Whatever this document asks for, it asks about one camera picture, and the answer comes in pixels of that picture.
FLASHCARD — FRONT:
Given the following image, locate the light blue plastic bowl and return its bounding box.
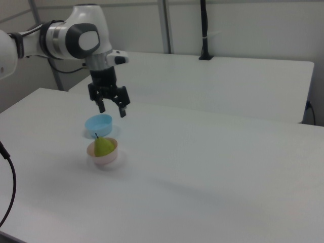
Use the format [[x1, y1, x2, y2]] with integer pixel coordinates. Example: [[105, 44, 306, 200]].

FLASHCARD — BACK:
[[85, 114, 113, 139]]

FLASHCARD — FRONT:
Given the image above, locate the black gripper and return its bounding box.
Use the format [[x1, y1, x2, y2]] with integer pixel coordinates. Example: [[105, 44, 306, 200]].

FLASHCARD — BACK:
[[88, 66, 131, 118]]

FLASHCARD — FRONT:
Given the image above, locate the thin black hanging cable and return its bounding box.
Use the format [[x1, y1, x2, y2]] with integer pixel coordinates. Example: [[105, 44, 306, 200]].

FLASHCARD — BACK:
[[307, 100, 317, 126]]

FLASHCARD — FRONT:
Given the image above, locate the green pear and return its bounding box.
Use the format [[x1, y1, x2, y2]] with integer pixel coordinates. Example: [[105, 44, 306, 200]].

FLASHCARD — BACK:
[[94, 133, 114, 157]]

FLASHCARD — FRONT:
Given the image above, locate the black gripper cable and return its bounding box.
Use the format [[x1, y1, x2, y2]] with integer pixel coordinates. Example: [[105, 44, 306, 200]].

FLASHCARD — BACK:
[[50, 58, 89, 74]]

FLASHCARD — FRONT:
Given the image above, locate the thick black cable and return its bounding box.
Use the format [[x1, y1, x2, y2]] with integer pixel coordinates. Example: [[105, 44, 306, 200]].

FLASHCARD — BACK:
[[0, 140, 17, 226]]

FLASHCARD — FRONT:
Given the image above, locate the pink plastic bowl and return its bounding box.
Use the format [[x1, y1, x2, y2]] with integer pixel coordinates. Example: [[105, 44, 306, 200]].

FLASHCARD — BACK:
[[87, 137, 119, 170]]

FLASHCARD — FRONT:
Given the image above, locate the black pole with clamp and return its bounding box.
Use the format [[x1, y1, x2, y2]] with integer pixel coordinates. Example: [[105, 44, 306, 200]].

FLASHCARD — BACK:
[[198, 0, 214, 61]]

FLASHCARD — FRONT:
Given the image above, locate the white side table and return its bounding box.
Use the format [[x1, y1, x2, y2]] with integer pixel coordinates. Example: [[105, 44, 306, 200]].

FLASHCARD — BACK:
[[68, 52, 315, 125]]

